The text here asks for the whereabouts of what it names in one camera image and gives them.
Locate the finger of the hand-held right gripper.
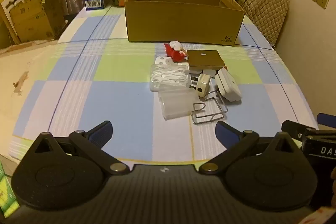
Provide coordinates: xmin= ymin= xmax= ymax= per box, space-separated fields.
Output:
xmin=281 ymin=120 xmax=306 ymax=141
xmin=317 ymin=113 xmax=336 ymax=126

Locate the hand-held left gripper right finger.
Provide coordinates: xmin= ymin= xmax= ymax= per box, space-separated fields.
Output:
xmin=198 ymin=120 xmax=297 ymax=176

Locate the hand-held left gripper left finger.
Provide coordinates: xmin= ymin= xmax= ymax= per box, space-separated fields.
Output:
xmin=33 ymin=120 xmax=130 ymax=176

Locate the metal wire rack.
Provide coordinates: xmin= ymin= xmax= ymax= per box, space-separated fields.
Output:
xmin=190 ymin=90 xmax=228 ymax=125

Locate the clear plastic box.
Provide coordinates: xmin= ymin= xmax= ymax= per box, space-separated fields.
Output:
xmin=158 ymin=89 xmax=198 ymax=122

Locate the gold box with slot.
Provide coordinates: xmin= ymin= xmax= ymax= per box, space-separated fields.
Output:
xmin=188 ymin=49 xmax=227 ymax=69

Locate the clear box of white picks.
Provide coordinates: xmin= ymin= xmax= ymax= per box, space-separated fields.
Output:
xmin=150 ymin=64 xmax=192 ymax=93

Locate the red toy figure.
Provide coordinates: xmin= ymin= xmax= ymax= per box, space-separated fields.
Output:
xmin=164 ymin=41 xmax=190 ymax=62

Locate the white power strip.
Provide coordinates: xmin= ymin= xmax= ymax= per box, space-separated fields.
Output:
xmin=154 ymin=55 xmax=190 ymax=71

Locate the brown cardboard box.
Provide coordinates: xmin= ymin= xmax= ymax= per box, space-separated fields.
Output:
xmin=124 ymin=0 xmax=245 ymax=45

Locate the white square device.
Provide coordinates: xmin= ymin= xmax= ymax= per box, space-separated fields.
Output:
xmin=215 ymin=67 xmax=242 ymax=103

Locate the green packet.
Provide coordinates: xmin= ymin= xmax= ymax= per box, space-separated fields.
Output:
xmin=0 ymin=161 xmax=20 ymax=219

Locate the beige quilted chair cover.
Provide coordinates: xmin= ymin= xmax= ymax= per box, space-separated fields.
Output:
xmin=240 ymin=0 xmax=290 ymax=46

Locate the brown printed carton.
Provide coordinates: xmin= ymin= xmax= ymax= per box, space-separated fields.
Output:
xmin=9 ymin=0 xmax=66 ymax=43

